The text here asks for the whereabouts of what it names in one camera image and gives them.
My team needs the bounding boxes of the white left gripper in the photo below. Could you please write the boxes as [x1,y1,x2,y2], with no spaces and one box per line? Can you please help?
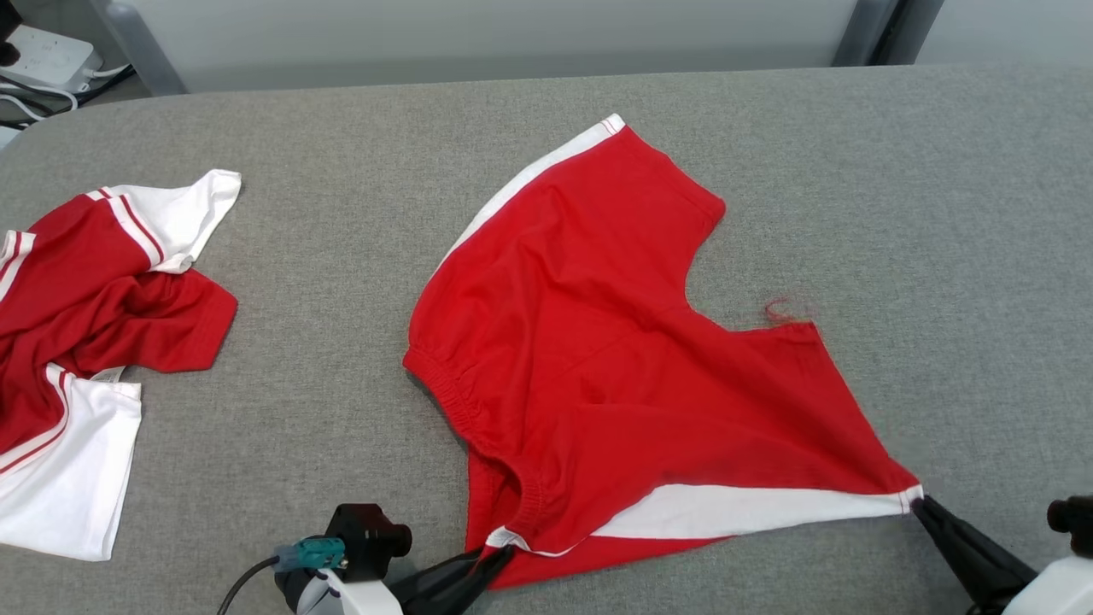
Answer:
[295,545,517,615]

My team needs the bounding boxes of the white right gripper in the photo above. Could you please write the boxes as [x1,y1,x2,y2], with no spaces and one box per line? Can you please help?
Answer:
[910,495,1093,615]

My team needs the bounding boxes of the red shorts white side panels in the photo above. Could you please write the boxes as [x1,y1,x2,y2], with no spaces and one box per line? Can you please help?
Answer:
[401,114,925,590]

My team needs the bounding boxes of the red shirt white striped sleeves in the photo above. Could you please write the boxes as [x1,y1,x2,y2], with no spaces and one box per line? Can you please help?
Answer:
[0,169,243,562]

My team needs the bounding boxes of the white partition panel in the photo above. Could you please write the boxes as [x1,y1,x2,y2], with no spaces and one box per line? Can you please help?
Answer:
[912,0,1093,67]
[128,0,857,92]

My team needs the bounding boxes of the white power strip with plugs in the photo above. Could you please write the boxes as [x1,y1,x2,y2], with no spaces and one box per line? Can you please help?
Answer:
[0,24,102,93]

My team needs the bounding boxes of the black power adapter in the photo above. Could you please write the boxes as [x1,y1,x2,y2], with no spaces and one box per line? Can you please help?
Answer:
[0,0,23,68]

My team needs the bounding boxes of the teal cable connector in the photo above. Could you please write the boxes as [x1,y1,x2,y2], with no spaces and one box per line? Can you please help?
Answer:
[273,536,348,571]

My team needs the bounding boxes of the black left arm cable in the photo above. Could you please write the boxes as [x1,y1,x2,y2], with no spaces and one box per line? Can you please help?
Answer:
[216,555,283,615]

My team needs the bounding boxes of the grey partition post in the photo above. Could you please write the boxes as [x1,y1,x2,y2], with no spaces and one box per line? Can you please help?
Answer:
[85,0,190,96]
[832,0,945,68]

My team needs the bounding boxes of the black and white cables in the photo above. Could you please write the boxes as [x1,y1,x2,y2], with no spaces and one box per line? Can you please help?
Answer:
[0,63,131,122]

